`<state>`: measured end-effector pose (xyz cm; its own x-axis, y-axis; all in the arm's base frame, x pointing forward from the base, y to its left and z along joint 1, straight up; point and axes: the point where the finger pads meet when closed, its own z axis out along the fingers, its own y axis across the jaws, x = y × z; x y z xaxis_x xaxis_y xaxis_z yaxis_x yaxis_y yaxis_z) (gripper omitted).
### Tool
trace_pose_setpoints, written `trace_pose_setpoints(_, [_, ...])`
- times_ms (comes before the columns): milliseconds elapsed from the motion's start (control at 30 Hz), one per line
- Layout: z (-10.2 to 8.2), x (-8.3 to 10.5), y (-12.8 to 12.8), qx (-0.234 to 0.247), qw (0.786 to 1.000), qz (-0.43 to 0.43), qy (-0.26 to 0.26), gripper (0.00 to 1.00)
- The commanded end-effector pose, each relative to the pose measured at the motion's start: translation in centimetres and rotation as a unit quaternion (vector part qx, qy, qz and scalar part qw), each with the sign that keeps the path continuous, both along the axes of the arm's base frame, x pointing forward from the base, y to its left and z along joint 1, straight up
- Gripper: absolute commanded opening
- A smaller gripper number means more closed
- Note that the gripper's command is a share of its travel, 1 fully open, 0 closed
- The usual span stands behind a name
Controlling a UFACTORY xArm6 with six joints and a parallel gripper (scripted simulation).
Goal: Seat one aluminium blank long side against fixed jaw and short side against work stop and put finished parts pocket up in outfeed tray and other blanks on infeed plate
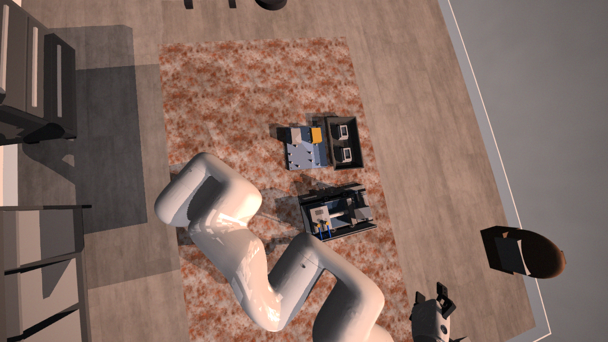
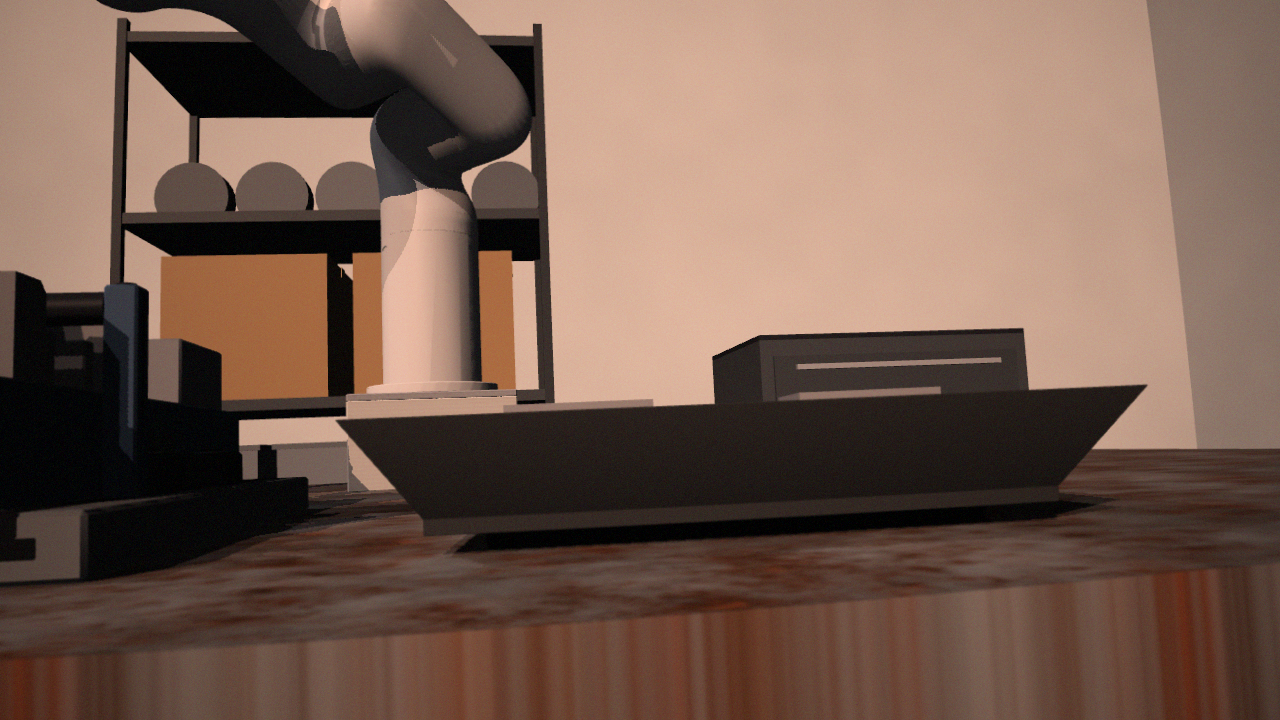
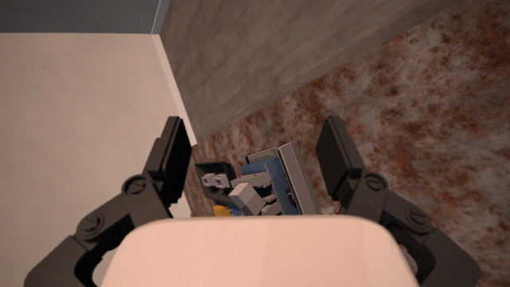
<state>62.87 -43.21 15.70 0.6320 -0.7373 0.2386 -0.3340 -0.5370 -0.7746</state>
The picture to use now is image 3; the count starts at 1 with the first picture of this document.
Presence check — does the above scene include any orange block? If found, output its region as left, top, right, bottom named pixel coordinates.
left=213, top=203, right=231, bottom=217

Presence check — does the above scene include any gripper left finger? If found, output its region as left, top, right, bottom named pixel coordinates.
left=23, top=116, right=192, bottom=287

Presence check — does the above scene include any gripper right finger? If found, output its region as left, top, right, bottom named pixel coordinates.
left=316, top=116, right=481, bottom=287

